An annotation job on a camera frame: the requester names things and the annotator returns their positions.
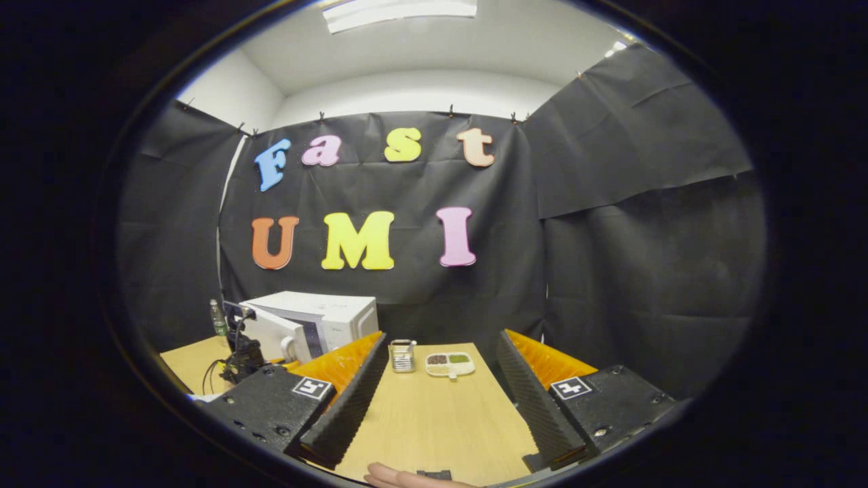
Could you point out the large ceiling light panel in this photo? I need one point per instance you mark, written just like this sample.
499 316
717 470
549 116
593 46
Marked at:
400 13

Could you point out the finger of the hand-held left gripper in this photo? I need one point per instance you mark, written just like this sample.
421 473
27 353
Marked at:
290 364

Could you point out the white divided dish with beans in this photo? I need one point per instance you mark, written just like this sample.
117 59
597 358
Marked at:
449 364

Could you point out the clear plastic water bottle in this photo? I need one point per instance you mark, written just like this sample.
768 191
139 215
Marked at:
218 322

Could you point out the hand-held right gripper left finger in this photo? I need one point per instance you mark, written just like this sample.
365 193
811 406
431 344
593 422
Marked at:
349 407

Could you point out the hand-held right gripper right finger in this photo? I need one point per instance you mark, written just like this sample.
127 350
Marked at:
532 407

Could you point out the white microwave oven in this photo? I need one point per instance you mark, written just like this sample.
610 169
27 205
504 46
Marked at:
332 315

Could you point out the small ceiling light panel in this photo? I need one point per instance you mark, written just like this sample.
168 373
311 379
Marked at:
616 47

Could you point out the black backdrop cloth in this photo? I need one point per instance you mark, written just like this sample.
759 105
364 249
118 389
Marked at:
610 271

